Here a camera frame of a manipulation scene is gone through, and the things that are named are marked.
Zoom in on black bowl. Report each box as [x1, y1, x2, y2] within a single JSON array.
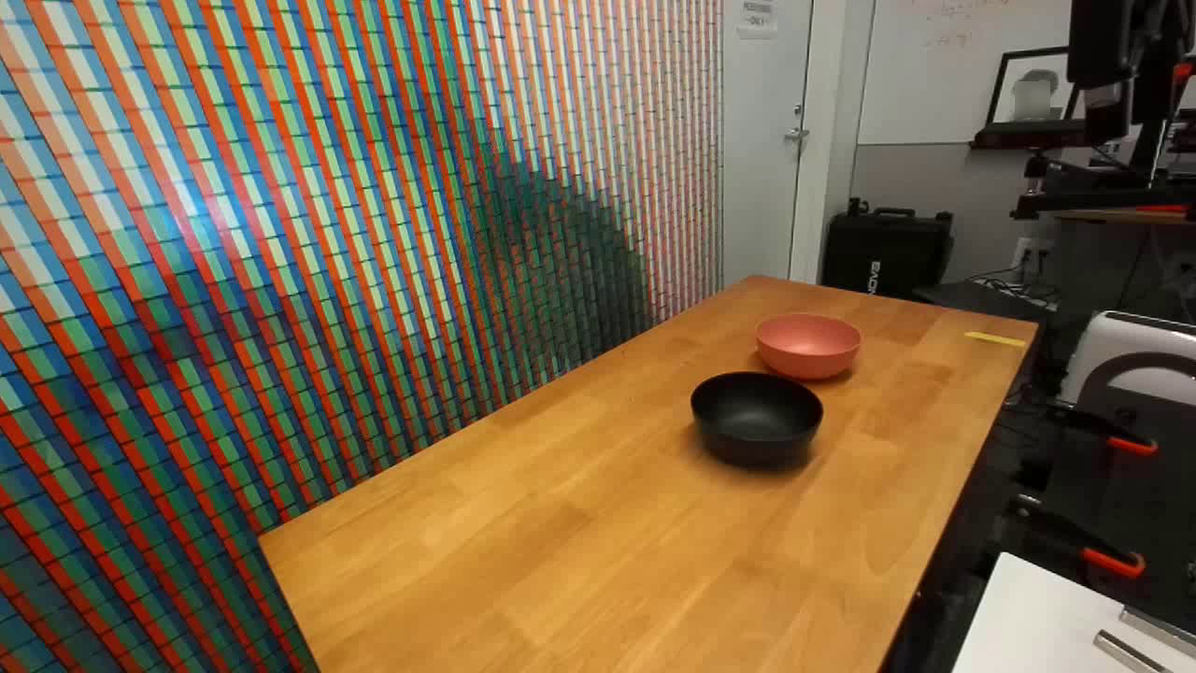
[[690, 370, 822, 469]]

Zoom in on peach bowl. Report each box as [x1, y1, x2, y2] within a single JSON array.
[[754, 312, 862, 382]]

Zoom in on black hard case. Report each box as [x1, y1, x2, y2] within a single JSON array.
[[822, 203, 954, 299]]

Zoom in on white door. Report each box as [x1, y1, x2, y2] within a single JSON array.
[[720, 0, 813, 284]]

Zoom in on multicoloured patterned backdrop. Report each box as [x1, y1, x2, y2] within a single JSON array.
[[0, 0, 725, 673]]

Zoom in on yellow tape strip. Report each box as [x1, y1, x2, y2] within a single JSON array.
[[962, 331, 1032, 352]]

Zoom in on white box corner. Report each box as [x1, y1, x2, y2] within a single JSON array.
[[950, 554, 1196, 673]]

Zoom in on framed portrait picture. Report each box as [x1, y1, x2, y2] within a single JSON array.
[[986, 47, 1071, 127]]

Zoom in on black shelf with equipment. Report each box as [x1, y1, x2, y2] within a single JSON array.
[[972, 0, 1196, 223]]

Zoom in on orange-handled clamp upper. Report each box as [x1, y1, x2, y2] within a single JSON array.
[[1046, 403, 1158, 456]]

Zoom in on orange-handled clamp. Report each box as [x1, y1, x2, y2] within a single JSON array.
[[1009, 488, 1152, 583], [1046, 403, 1158, 456]]

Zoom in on orange-handled clamp lower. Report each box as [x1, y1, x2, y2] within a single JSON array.
[[1009, 488, 1152, 583]]

